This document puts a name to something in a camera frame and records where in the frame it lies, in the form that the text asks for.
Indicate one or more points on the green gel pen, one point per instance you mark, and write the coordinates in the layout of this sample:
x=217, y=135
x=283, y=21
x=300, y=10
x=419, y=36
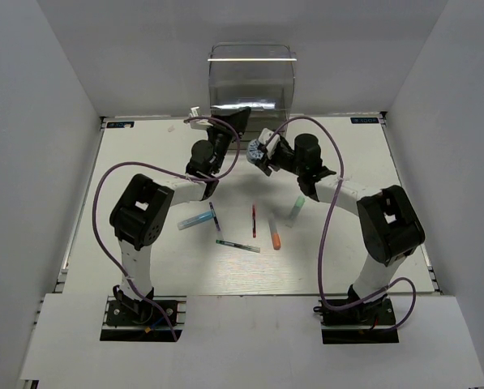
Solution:
x=239, y=246

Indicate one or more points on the green highlighter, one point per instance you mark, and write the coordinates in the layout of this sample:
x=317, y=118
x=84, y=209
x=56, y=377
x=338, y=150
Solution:
x=293, y=215

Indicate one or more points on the orange highlighter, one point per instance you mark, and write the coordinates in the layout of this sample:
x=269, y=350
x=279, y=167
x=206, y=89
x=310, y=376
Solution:
x=275, y=237

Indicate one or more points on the purple gel pen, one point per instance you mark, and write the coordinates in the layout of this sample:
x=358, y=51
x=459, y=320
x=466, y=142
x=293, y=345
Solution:
x=216, y=221

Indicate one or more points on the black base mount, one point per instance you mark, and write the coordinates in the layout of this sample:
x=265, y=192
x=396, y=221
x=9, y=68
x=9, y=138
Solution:
x=364, y=324
x=123, y=325

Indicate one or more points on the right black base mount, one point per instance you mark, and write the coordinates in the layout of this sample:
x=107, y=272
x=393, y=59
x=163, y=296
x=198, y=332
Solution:
x=364, y=324

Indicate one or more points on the red gel pen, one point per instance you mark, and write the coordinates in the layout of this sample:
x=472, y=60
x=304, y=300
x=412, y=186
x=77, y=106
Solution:
x=253, y=221

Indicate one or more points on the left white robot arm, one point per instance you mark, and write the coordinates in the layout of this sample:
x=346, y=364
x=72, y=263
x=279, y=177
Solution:
x=139, y=215

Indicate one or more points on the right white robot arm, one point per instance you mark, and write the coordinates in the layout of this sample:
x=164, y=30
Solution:
x=391, y=230

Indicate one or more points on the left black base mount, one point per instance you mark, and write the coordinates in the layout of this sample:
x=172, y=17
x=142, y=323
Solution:
x=123, y=325

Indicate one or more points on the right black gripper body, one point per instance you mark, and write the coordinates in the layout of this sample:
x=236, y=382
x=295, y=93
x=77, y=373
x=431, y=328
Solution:
x=284, y=158

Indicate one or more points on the blue highlighter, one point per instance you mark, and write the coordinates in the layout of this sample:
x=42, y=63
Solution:
x=195, y=220

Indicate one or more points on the clear acrylic drawer organizer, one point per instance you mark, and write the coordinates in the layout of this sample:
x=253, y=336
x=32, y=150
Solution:
x=260, y=76

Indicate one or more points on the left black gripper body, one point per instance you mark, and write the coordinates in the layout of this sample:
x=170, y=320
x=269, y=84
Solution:
x=220, y=137

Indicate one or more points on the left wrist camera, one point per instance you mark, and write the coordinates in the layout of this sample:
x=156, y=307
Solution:
x=195, y=120

